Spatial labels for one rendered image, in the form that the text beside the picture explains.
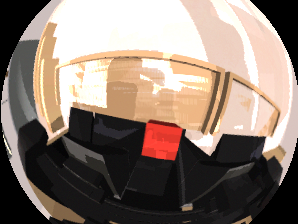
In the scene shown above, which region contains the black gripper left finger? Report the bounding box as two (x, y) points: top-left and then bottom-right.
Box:
(61, 125), (146, 200)

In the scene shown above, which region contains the red block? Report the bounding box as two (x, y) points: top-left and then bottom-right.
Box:
(142, 120), (182, 161)

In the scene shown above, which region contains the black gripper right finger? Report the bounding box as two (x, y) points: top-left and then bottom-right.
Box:
(176, 133), (255, 208)

